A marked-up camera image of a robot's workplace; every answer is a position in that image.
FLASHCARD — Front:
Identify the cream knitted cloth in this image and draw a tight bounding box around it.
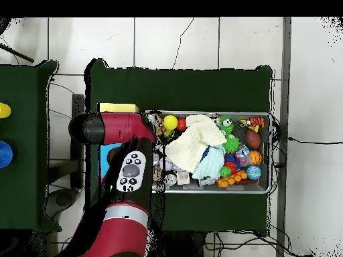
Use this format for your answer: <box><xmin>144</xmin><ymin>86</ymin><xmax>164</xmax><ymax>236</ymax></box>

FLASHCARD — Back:
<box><xmin>164</xmin><ymin>114</ymin><xmax>228</xmax><ymax>174</ymax></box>

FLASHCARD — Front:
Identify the crushed clear plastic bottle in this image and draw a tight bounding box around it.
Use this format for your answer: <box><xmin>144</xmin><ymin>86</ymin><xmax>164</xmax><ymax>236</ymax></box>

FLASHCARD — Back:
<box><xmin>234</xmin><ymin>144</ymin><xmax>251</xmax><ymax>168</ymax></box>

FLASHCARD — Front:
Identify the wooden box with three holes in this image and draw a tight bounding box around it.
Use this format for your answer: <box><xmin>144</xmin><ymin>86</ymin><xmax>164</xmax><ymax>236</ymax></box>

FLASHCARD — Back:
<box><xmin>96</xmin><ymin>103</ymin><xmax>140</xmax><ymax>204</ymax></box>

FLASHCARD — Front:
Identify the shallow mesh bin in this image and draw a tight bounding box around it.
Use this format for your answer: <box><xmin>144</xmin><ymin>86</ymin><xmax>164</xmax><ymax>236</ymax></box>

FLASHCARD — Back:
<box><xmin>144</xmin><ymin>110</ymin><xmax>272</xmax><ymax>195</ymax></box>

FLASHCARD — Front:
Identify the yellow tennis ball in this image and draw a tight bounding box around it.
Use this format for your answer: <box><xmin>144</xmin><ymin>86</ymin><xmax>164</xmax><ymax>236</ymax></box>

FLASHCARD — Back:
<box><xmin>163</xmin><ymin>114</ymin><xmax>179</xmax><ymax>131</ymax></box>

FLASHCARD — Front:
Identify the white baseball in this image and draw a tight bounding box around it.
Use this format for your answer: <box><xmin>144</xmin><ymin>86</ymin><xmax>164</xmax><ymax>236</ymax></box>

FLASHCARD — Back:
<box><xmin>160</xmin><ymin>157</ymin><xmax>174</xmax><ymax>171</ymax></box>

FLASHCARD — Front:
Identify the printed drink can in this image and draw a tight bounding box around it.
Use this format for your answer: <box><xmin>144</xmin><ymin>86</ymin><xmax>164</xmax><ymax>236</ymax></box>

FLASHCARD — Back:
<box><xmin>147</xmin><ymin>113</ymin><xmax>165</xmax><ymax>136</ymax></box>

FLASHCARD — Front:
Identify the light blue knitted cloth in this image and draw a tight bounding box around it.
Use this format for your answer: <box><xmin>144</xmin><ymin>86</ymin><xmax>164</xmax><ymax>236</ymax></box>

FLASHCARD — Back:
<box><xmin>192</xmin><ymin>145</ymin><xmax>226</xmax><ymax>181</ymax></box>

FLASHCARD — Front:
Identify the dark green tablecloth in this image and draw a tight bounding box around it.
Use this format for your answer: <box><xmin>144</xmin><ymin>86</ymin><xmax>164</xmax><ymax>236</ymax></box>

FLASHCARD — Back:
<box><xmin>0</xmin><ymin>60</ymin><xmax>62</xmax><ymax>232</ymax></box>
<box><xmin>84</xmin><ymin>58</ymin><xmax>273</xmax><ymax>237</ymax></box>

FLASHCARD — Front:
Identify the brown mini football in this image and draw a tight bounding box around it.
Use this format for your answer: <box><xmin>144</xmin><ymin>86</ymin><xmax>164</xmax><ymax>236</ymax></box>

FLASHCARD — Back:
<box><xmin>245</xmin><ymin>129</ymin><xmax>261</xmax><ymax>150</ymax></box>

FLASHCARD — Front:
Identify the orange mini basketball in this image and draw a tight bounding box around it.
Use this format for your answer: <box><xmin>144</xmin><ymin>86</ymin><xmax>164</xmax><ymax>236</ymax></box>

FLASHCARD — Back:
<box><xmin>247</xmin><ymin>150</ymin><xmax>263</xmax><ymax>165</ymax></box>

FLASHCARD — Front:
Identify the blue green globe ball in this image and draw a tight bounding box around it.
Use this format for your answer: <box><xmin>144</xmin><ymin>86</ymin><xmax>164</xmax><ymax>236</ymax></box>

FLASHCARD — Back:
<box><xmin>245</xmin><ymin>165</ymin><xmax>263</xmax><ymax>181</ymax></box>

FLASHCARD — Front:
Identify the black upright panel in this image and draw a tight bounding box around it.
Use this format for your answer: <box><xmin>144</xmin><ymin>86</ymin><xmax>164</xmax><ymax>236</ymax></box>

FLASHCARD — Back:
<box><xmin>70</xmin><ymin>94</ymin><xmax>85</xmax><ymax>189</ymax></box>

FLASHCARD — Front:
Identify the grey stand base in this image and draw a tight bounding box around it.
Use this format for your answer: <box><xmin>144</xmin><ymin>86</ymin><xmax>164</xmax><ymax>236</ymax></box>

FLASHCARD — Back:
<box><xmin>44</xmin><ymin>188</ymin><xmax>78</xmax><ymax>219</ymax></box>

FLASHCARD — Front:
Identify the blue plastic cup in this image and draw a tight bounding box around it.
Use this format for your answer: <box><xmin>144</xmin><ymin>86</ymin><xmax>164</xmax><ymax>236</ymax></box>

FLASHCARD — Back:
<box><xmin>0</xmin><ymin>141</ymin><xmax>14</xmax><ymax>169</ymax></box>

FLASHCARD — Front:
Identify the yellow plastic cup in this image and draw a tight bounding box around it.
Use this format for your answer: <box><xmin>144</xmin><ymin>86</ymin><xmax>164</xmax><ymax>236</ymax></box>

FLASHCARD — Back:
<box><xmin>0</xmin><ymin>102</ymin><xmax>12</xmax><ymax>119</ymax></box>

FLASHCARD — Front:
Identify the dark thin rod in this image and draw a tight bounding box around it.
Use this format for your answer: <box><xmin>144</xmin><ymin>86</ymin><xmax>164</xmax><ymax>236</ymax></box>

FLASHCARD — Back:
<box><xmin>0</xmin><ymin>42</ymin><xmax>35</xmax><ymax>64</ymax></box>

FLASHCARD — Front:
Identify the grey floor cable cover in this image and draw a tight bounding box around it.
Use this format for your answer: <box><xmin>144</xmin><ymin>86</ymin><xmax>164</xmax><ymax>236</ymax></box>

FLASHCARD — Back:
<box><xmin>275</xmin><ymin>17</ymin><xmax>293</xmax><ymax>257</ymax></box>

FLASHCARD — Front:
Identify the black cable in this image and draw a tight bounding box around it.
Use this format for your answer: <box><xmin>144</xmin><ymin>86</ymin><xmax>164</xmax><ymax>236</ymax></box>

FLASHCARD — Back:
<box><xmin>287</xmin><ymin>137</ymin><xmax>343</xmax><ymax>145</ymax></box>

